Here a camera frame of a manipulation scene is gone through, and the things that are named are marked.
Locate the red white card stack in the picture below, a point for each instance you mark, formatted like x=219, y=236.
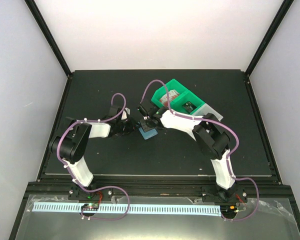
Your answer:
x=168, y=97

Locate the green plastic bin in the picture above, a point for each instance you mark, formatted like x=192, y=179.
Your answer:
x=184, y=96

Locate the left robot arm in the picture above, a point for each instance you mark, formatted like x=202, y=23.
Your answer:
x=70, y=146

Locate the black aluminium frame rail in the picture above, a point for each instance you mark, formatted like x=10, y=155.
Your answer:
x=207, y=190

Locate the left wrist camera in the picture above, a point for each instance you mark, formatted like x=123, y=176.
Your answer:
x=125, y=114

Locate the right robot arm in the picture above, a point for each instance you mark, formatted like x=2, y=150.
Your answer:
x=207, y=132

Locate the blue leather card holder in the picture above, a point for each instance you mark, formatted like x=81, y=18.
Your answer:
x=148, y=132

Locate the white slotted cable duct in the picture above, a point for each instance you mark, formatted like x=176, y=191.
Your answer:
x=141, y=209

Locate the black card in bin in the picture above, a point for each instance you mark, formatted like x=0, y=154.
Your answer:
x=189, y=107

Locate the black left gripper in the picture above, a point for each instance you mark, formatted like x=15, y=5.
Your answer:
x=132, y=127

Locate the white plastic bin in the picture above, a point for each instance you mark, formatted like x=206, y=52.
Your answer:
x=206, y=109

